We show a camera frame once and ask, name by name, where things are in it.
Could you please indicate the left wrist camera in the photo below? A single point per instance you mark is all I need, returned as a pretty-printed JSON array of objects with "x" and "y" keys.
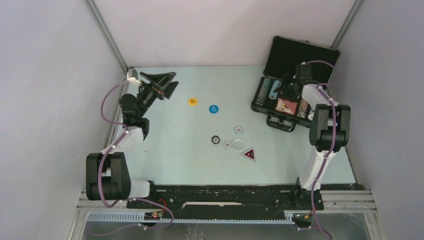
[{"x": 132, "y": 76}]

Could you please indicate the clear round dealer button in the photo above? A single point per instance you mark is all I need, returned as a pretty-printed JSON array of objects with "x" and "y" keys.
[{"x": 238, "y": 144}]

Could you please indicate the dark blue fifty chip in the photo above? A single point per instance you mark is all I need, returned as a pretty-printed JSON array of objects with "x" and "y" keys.
[{"x": 215, "y": 139}]

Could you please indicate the red black triangle marker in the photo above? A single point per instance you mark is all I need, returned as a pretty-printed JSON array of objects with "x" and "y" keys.
[{"x": 250, "y": 154}]

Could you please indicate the light blue chip stack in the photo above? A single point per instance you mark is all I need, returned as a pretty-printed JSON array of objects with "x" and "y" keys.
[{"x": 274, "y": 91}]

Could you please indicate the light blue ten chip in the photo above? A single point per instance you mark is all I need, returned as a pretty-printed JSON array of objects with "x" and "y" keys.
[
  {"x": 238, "y": 130},
  {"x": 227, "y": 145}
]

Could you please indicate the black poker set case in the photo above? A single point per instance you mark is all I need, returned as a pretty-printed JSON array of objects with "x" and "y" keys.
[{"x": 285, "y": 54}]

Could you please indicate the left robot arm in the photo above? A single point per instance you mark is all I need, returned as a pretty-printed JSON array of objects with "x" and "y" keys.
[{"x": 108, "y": 176}]

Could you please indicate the blue round button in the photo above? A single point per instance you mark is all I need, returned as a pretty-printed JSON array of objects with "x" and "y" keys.
[{"x": 213, "y": 109}]

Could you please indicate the red playing card deck box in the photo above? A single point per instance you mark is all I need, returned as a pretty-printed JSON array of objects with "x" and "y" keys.
[{"x": 286, "y": 106}]

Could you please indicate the purple chip stack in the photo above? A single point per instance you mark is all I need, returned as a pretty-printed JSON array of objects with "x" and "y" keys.
[{"x": 302, "y": 110}]

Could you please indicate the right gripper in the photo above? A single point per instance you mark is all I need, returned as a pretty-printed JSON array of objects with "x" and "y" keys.
[{"x": 290, "y": 97}]

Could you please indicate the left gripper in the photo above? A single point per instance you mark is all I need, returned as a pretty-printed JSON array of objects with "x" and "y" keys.
[{"x": 155, "y": 89}]

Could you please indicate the green chip stack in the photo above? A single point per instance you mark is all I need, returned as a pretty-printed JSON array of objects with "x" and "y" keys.
[{"x": 310, "y": 115}]

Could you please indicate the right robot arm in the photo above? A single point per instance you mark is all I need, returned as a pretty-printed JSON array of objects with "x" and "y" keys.
[{"x": 328, "y": 133}]

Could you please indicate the yellow round button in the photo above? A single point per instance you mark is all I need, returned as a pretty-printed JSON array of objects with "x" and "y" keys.
[{"x": 192, "y": 101}]

